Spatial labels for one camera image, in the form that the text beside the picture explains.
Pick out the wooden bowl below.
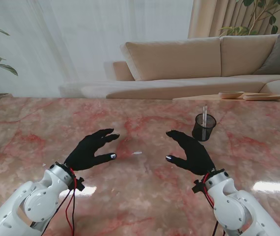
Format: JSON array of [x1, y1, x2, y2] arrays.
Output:
[[218, 90, 245, 100]]

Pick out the left arm red black cables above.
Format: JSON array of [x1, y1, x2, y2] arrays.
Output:
[[41, 168, 85, 236]]

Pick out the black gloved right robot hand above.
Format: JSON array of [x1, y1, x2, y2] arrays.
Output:
[[165, 130, 216, 177]]

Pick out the beige sofa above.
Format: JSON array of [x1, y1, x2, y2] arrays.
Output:
[[58, 32, 280, 100]]

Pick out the flat wooden tray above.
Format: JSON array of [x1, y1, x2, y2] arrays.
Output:
[[243, 93, 280, 101]]

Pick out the sheer white curtain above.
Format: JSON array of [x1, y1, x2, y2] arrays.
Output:
[[0, 0, 195, 98]]

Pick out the tall green leafy plant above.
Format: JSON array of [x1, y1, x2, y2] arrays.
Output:
[[219, 0, 280, 37]]

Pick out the arm red black cables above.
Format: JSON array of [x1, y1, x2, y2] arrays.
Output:
[[41, 168, 85, 236], [202, 173, 226, 236]]

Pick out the wooden coffee table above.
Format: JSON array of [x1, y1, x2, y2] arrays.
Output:
[[173, 94, 280, 110]]

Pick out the beige curtain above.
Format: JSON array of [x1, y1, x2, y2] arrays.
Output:
[[188, 0, 280, 39]]

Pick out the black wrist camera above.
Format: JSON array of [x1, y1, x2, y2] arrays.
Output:
[[73, 177, 86, 192], [192, 179, 206, 194]]

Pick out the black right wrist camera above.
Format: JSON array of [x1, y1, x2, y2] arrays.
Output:
[[192, 179, 206, 194]]

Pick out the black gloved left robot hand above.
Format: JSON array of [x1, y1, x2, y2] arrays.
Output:
[[63, 128, 120, 172]]

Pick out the right arm red black cables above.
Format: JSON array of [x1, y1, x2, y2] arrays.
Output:
[[202, 173, 226, 236]]

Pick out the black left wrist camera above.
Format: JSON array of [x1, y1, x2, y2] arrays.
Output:
[[73, 177, 86, 192]]

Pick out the black mesh brush holder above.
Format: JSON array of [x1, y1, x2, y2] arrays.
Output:
[[192, 113, 217, 142]]

